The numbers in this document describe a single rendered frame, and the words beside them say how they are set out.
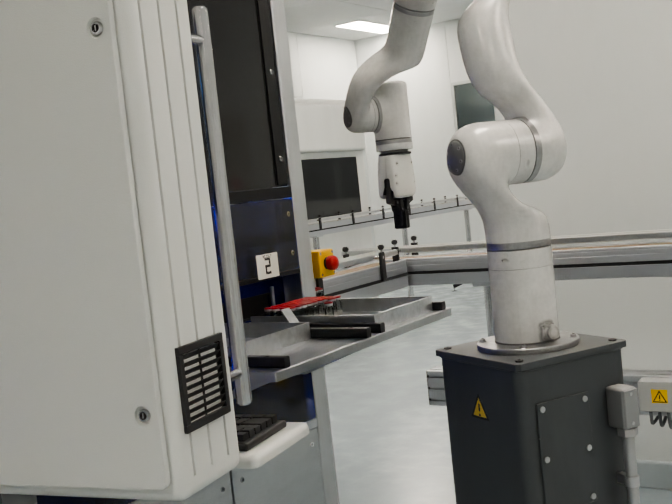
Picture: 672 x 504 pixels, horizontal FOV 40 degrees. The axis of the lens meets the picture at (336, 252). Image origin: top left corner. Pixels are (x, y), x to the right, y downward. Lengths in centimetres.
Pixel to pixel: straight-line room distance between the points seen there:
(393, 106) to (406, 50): 14
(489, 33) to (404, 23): 30
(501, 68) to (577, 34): 176
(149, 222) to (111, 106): 15
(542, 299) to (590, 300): 180
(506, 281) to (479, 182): 19
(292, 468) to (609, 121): 175
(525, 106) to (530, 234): 24
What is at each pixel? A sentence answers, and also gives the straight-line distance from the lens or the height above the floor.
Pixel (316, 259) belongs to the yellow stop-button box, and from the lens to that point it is 248.
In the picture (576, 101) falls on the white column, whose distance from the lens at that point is 351.
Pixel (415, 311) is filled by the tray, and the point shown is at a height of 89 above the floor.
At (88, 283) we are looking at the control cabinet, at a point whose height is 110.
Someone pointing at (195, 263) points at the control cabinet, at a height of 111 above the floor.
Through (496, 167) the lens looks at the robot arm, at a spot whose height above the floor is 120.
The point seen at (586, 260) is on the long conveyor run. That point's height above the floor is 90.
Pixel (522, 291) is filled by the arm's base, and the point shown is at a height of 97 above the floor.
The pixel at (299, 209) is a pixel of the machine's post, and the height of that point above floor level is 115.
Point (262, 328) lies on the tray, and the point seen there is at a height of 90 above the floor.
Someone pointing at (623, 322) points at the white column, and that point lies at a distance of 352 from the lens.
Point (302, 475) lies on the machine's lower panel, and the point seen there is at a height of 48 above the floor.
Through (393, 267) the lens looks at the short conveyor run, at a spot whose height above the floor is 92.
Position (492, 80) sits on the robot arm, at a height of 136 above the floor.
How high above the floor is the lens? 119
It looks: 4 degrees down
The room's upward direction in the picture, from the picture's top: 6 degrees counter-clockwise
